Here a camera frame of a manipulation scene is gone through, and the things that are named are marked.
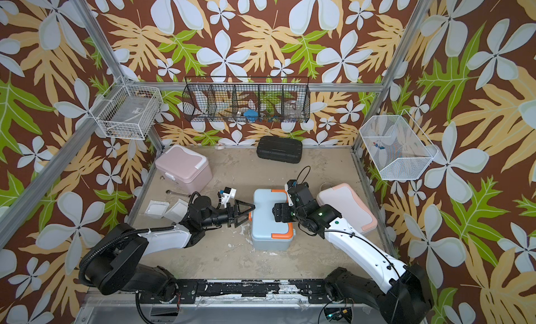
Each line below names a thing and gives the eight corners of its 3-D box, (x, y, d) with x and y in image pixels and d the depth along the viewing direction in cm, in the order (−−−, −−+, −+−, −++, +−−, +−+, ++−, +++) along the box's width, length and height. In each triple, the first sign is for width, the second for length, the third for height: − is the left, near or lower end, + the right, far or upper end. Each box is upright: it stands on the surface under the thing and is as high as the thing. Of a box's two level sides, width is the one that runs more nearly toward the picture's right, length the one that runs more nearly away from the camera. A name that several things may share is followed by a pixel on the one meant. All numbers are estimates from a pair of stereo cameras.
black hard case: (256, 160, 116) (255, 152, 111) (260, 141, 126) (260, 133, 121) (300, 165, 114) (302, 157, 109) (301, 145, 124) (303, 137, 119)
